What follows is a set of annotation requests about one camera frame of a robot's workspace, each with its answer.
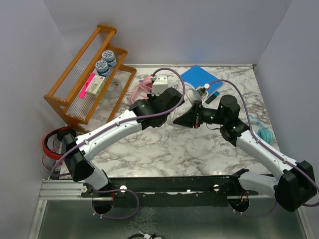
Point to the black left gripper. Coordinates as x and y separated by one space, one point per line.
152 98

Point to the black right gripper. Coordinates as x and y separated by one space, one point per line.
191 119

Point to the pink cat-ear headphones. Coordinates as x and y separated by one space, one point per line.
142 89

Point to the teal cat-ear headphones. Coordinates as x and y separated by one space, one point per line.
263 132

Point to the white headphones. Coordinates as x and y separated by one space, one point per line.
191 95

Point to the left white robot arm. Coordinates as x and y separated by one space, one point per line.
79 151

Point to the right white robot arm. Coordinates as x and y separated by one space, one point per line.
292 183

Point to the red black headphones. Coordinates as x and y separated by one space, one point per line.
49 145

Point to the blue black marker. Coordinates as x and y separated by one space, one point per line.
212 97

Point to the blue notebook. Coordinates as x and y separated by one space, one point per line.
197 76

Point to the clear tape roll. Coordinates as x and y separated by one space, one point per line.
114 89

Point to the small cardboard box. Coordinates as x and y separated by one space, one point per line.
95 85

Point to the blue-lidded jar rear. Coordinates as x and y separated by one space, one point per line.
110 57

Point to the blue-lidded jar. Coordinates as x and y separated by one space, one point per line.
110 57
102 68

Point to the blue-lidded jar front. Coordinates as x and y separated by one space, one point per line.
102 68

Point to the wooden tiered shelf rack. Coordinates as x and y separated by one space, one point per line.
64 96

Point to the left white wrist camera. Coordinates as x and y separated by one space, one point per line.
159 84

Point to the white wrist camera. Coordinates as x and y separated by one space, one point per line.
159 84
202 93

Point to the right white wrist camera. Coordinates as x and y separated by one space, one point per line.
202 93

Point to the black front mounting rail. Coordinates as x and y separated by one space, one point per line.
186 191

